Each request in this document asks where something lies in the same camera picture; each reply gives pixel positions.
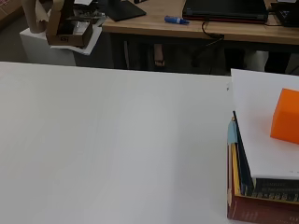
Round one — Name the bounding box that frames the person's foot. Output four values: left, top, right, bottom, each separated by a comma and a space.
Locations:
153, 44, 166, 68

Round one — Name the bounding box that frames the blue marker pen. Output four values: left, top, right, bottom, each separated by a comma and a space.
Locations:
164, 15, 191, 26

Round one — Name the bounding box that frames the wooden desk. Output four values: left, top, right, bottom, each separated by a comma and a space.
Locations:
101, 0, 299, 47

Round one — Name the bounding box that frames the black flat pad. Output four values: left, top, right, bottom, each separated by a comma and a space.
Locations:
100, 0, 148, 22

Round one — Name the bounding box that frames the brown cardboard box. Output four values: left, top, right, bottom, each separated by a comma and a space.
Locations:
45, 0, 93, 49

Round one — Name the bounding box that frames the black laptop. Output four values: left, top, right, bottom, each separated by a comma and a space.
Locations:
181, 0, 269, 24

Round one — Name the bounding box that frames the stack of books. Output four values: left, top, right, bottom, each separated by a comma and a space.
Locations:
226, 110, 299, 224

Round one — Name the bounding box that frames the orange cube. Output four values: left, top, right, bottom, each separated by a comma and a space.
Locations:
269, 88, 299, 146

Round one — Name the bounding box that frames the brown paper roll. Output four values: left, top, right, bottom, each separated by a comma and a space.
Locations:
21, 0, 52, 35

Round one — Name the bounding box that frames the black device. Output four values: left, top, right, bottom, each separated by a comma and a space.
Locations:
270, 1, 299, 28

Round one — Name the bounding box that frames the black cable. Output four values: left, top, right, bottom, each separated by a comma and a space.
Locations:
190, 21, 225, 67

